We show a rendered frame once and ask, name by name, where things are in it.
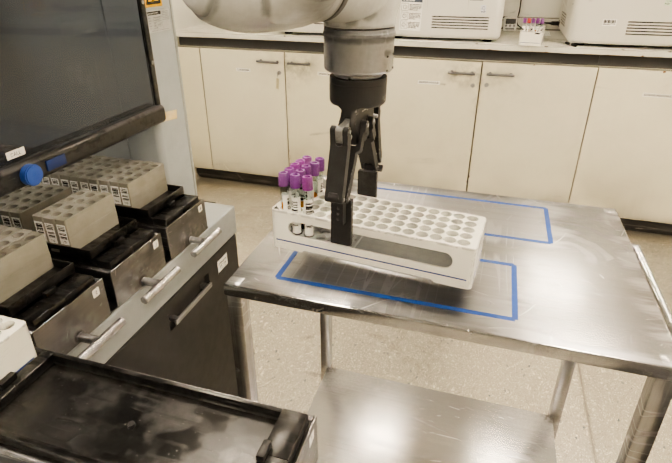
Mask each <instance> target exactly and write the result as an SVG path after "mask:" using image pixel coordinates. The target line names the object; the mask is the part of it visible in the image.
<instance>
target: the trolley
mask: <svg viewBox="0 0 672 463"><path fill-rule="evenodd" d="M377 198H381V199H387V200H392V201H398V202H404V203H409V204H415V205H421V206H426V207H432V208H438V209H443V210H449V211H455V212H460V213H466V214H472V215H477V216H483V217H485V218H486V219H487V221H486V227H485V233H484V239H483V245H482V251H481V257H480V261H479V264H478V268H477V271H476V275H475V278H474V282H473V285H472V288H471V289H468V290H467V289H461V288H457V287H453V286H448V285H444V284H439V283H435V282H433V281H432V280H429V279H425V278H421V277H416V276H412V275H407V274H403V273H398V272H394V271H389V270H385V269H381V268H376V267H372V266H367V265H363V264H358V263H354V262H349V261H345V260H340V259H336V258H332V257H327V256H323V255H318V254H314V253H309V252H305V251H303V252H298V251H293V250H289V249H284V248H280V247H276V246H274V236H273V229H272V230H271V231H270V232H269V233H268V234H267V236H266V237H265V238H264V239H263V240H262V241H261V242H260V244H259V245H258V246H257V247H256V248H255V249H254V250H253V251H252V253H251V254H250V255H249V256H248V257H247V258H246V259H245V260H244V262H243V263H242V264H241V265H240V266H239V267H238V268H237V270H236V271H235V272H234V273H233V274H232V275H231V276H230V277H229V279H228V280H227V281H226V282H225V283H224V285H223V287H224V294H225V295H227V300H228V309H229V318H230V326H231V335H232V343H233V352H234V360H235V369H236V378H237V386H238V395H239V397H241V398H245V399H249V400H253V401H257V402H258V391H257V380H256V370H255V359H254V348H253V338H252V327H251V316H250V305H249V300H254V301H259V302H265V303H270V304H275V305H280V306H285V307H291V308H296V309H301V310H306V311H311V312H316V313H320V333H321V383H320V385H319V388H318V390H317V392H316V394H315V397H314V399H313V401H312V403H311V406H310V408H309V410H308V412H307V414H310V415H314V416H315V415H317V445H318V460H317V463H557V459H556V449H555V438H556V434H557V430H558V427H559V423H560V420H561V416H562V412H563V409H564V405H565V401H566V398H567V394H568V391H569V387H570V383H571V380H572V376H573V372H574V369H575V365H576V363H581V364H586V365H591V366H596V367H601V368H606V369H612V370H617V371H622V372H627V373H632V374H637V375H643V376H647V378H646V381H645V384H644V387H643V389H642V392H641V395H640V398H639V400H638V403H637V406H636V409H635V411H634V414H633V417H632V420H631V422H630V425H629V428H628V431H627V433H626V436H625V439H624V442H623V444H622V447H621V450H620V453H619V455H618V458H617V461H616V463H646V461H647V459H648V456H649V454H650V451H651V449H652V446H653V444H654V441H655V439H656V436H657V434H658V431H659V429H660V426H661V424H662V421H663V419H664V416H665V414H666V411H667V409H668V407H669V404H670V402H671V399H672V313H671V311H670V309H669V307H668V305H667V302H666V300H665V298H664V296H663V294H662V292H661V290H660V287H659V285H658V283H657V281H656V279H655V277H654V274H653V272H652V270H651V268H650V266H649V264H648V262H647V259H646V257H645V255H644V253H643V251H642V249H641V246H640V245H639V244H632V243H631V242H630V240H629V238H628V236H627V233H626V231H625V229H624V226H623V224H622V222H621V219H620V217H619V215H618V213H617V210H616V209H612V208H604V207H595V206H587V205H578V204H570V203H561V202H552V201H544V200H535V199H527V198H518V197H510V196H501V195H492V194H484V193H475V192H467V191H458V190H450V189H441V188H433V187H424V186H415V185H407V184H398V183H390V182H381V181H378V182H377ZM332 316H337V317H342V318H347V319H353V320H358V321H363V322H368V323H373V324H379V325H384V326H389V327H394V328H399V329H404V330H410V331H415V332H420V333H425V334H430V335H436V336H441V337H446V338H451V339H456V340H461V341H467V342H472V343H477V344H482V345H487V346H492V347H498V348H503V349H508V350H513V351H518V352H524V353H529V354H534V355H539V356H544V357H549V358H555V359H560V360H562V361H561V365H560V369H559V373H558V377H557V380H556V384H555V388H554V392H553V396H552V400H551V404H550V408H549V411H548V415H545V414H541V413H536V412H532V411H527V410H523V409H518V408H514V407H509V406H505V405H500V404H496V403H491V402H487V401H482V400H478V399H473V398H469V397H464V396H460V395H455V394H451V393H446V392H442V391H437V390H432V389H428V388H423V387H419V386H414V385H410V384H405V383H401V382H396V381H392V380H387V379H383V378H378V377H374V376H369V375H365V374H360V373H356V372H351V371H347V370H342V369H338V368H333V367H332Z"/></svg>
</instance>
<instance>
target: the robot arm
mask: <svg viewBox="0 0 672 463"><path fill-rule="evenodd" d="M183 1H184V3H185V4H186V6H187V7H188V8H189V9H191V10H192V11H193V13H194V14H195V15H196V16H197V17H198V18H199V19H200V20H202V21H204V22H206V23H208V24H209V25H212V26H215V27H217V28H221V29H225V30H228V31H234V32H240V33H262V32H275V31H283V30H290V29H295V28H301V27H305V26H308V25H310V24H313V23H317V22H323V25H324V30H323V36H324V68H325V70H326V71H328V72H330V73H331V74H330V75H329V99H330V102H331V103H332V104H333V105H335V106H338V107H339V108H340V109H341V116H340V120H339V124H338V126H336V125H331V127H330V150H329V159H328V169H327V178H326V188H325V196H324V199H325V201H327V202H331V243H336V244H340V245H345V246H351V245H352V235H353V199H352V198H350V194H351V189H352V184H353V179H354V173H355V168H356V163H357V158H358V155H359V160H360V164H361V168H362V169H359V170H358V189H357V194H358V195H364V196H370V197H375V198H377V182H378V172H377V171H379V172H382V170H383V165H379V164H378V163H381V162H382V146H381V126H380V113H381V105H383V104H384V103H385V101H386V91H387V75H386V73H389V72H390V71H391V70H392V69H393V68H394V67H393V57H394V41H395V36H396V31H395V25H396V18H397V13H398V10H399V7H400V4H401V1H402V0H183ZM352 145H356V146H352ZM376 153H377V154H376Z"/></svg>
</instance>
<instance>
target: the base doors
mask: <svg viewBox="0 0 672 463"><path fill-rule="evenodd" d="M178 51H179V59H180V66H181V74H182V81H183V89H184V96H185V104H186V111H187V119H188V126H189V134H190V141H191V149H192V156H193V164H194V167H198V168H206V169H216V170H224V171H232V172H240V173H248V174H256V175H264V176H273V177H278V173H279V172H280V171H284V169H285V168H286V167H290V164H291V163H293V162H295V161H296V160H297V159H302V157H303V156H305V155H309V156H311V157H312V161H315V158H316V157H323V158H324V159H325V170H324V171H323V175H327V169H328V159H329V150H330V127H331V125H336V126H338V124H339V120H340V116H341V109H340V108H339V107H338V106H335V105H333V104H332V103H331V102H330V99H329V76H322V75H318V72H326V73H330V72H328V71H326V70H325V68H324V54H319V53H297V52H280V51H261V50H242V49H222V48H203V47H201V48H199V47H179V46H178ZM260 59H262V60H263V61H274V62H276V61H277V60H278V61H279V63H278V64H271V63H259V62H256V60H260ZM291 61H292V62H293V63H308V62H309V63H310V66H302V65H287V62H289V63H290V62H291ZM393 67H394V68H393V69H392V70H391V71H390V72H389V73H386V75H387V91H386V101H385V103H384V104H383V105H381V113H380V126H381V146H382V162H381V163H378V164H379V165H383V170H382V172H379V171H377V172H378V181H381V182H390V183H398V184H407V185H415V186H424V187H433V188H441V189H450V190H458V191H466V186H467V178H468V170H469V162H470V154H471V146H472V138H473V130H474V122H475V114H476V106H477V98H478V90H479V82H480V74H481V67H482V62H475V61H457V60H439V59H421V58H403V57H393ZM236 68H247V69H250V71H251V72H243V71H236ZM451 70H453V71H454V72H466V73H470V72H472V71H473V72H474V73H475V76H474V75H458V74H448V71H451ZM277 71H281V74H280V75H278V76H277ZM597 71H598V73H597ZM489 72H491V73H492V74H510V73H512V74H513V75H515V77H500V76H486V75H487V73H489ZM596 76H597V78H596ZM276 78H278V79H279V89H276ZM418 80H425V81H440V85H433V84H418ZM595 80H596V82H595ZM472 83H474V84H475V87H473V88H472V87H471V86H470V85H471V84H472ZM485 83H488V84H489V86H488V87H485V86H484V84H485ZM594 85H595V87H594ZM593 89H594V91H593ZM592 93H593V96H592ZM643 93H656V94H670V95H672V71H666V70H647V69H627V68H607V67H599V69H598V67H586V66H565V65H545V64H524V63H504V62H483V67H482V75H481V83H480V91H479V99H478V107H477V115H476V123H475V131H474V139H473V147H472V155H471V163H470V171H469V179H468V187H467V192H475V193H484V194H492V195H501V196H510V197H518V198H527V199H535V200H544V201H552V202H561V203H570V204H578V205H587V206H595V207H604V208H612V209H616V210H617V213H618V215H619V217H620V218H626V219H634V220H642V221H651V222H659V223H667V224H672V99H668V98H655V97H642V94H643ZM591 98H592V100H591ZM590 102H591V104H590ZM589 107H590V109H589ZM588 111H589V113H588ZM587 116H588V118H587ZM586 120H587V122H586ZM585 125H586V126H585ZM584 129H585V131H584ZM583 133H584V135H583ZM582 138H583V140H582ZM581 142H582V144H581ZM580 147H581V148H580ZM579 151H580V153H579ZM578 156H579V157H578ZM289 160H290V161H289ZM577 160H578V162H577ZM576 165H577V166H576ZM575 169H576V171H575ZM574 173H575V175H574ZM573 178H574V179H573ZM572 182H573V184H572ZM571 187H572V188H571ZM570 191H571V193H570ZM569 196H570V197H569ZM568 200H569V201H568Z"/></svg>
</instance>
